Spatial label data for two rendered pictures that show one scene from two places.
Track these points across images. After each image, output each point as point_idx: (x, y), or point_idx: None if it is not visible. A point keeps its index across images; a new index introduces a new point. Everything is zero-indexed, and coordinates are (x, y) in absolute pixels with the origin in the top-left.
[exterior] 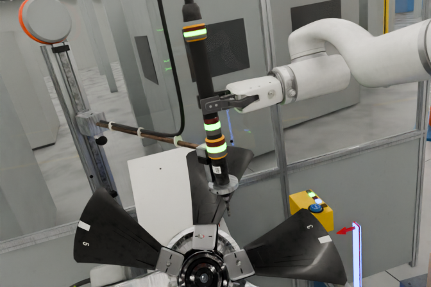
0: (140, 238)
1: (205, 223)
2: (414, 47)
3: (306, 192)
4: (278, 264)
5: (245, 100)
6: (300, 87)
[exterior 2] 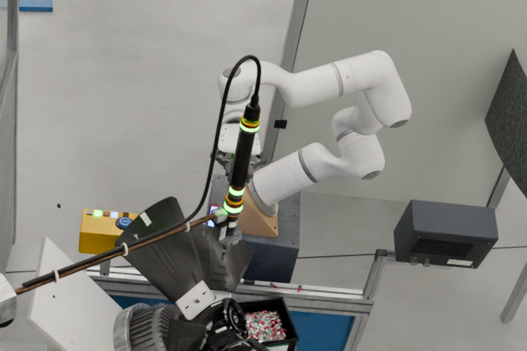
0: (198, 336)
1: (191, 287)
2: (336, 88)
3: (88, 215)
4: (230, 273)
5: (264, 155)
6: None
